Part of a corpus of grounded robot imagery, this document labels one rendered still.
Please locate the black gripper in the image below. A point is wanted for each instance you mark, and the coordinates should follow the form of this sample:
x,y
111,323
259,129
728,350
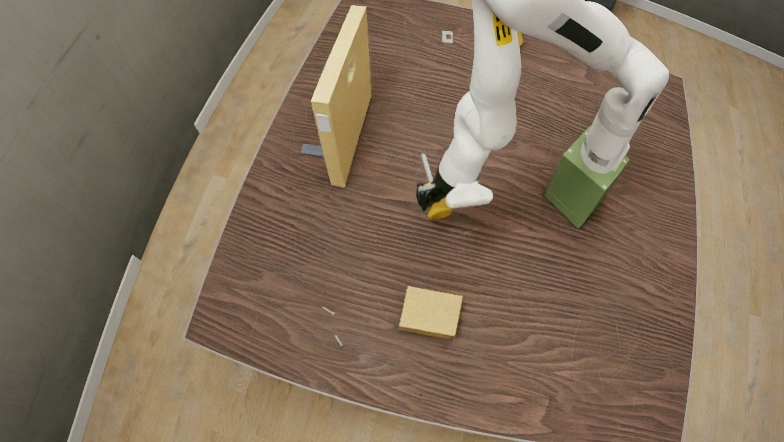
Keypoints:
x,y
435,191

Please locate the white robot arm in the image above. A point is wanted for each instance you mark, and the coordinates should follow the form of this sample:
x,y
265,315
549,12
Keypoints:
x,y
593,35

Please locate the wooden door panel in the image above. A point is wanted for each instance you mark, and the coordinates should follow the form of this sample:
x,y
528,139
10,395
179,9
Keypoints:
x,y
344,94

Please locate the tan flat rectangular box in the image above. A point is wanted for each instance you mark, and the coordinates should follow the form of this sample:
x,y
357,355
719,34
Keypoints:
x,y
430,313

